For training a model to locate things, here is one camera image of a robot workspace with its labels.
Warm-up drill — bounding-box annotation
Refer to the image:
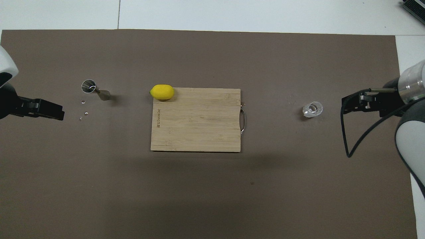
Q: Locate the brown table mat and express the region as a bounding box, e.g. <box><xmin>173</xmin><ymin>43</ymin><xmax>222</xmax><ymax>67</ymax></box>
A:
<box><xmin>0</xmin><ymin>29</ymin><xmax>418</xmax><ymax>239</ymax></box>

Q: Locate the grey ribbed device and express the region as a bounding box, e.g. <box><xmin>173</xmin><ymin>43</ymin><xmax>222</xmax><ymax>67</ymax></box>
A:
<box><xmin>401</xmin><ymin>0</ymin><xmax>425</xmax><ymax>24</ymax></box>

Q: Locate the steel jigger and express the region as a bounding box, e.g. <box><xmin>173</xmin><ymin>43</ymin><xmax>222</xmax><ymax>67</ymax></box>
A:
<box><xmin>81</xmin><ymin>79</ymin><xmax>111</xmax><ymax>101</ymax></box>

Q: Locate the yellow lemon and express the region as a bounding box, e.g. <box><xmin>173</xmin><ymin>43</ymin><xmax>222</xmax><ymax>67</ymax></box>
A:
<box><xmin>150</xmin><ymin>84</ymin><xmax>175</xmax><ymax>100</ymax></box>

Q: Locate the clear glass cup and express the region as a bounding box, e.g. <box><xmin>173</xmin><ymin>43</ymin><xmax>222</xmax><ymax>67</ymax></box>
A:
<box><xmin>302</xmin><ymin>101</ymin><xmax>323</xmax><ymax>118</ymax></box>

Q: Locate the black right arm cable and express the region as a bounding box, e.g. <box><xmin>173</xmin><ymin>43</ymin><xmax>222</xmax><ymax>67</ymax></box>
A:
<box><xmin>340</xmin><ymin>88</ymin><xmax>409</xmax><ymax>158</ymax></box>

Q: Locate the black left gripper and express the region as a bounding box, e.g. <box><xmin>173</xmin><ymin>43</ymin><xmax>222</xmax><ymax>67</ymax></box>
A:
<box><xmin>0</xmin><ymin>81</ymin><xmax>65</xmax><ymax>121</ymax></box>

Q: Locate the wooden cutting board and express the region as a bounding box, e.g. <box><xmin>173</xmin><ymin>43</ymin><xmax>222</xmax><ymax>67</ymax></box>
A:
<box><xmin>150</xmin><ymin>88</ymin><xmax>241</xmax><ymax>153</ymax></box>

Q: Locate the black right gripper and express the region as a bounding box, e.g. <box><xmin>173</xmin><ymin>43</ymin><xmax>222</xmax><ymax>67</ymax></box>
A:
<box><xmin>342</xmin><ymin>77</ymin><xmax>404</xmax><ymax>117</ymax></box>

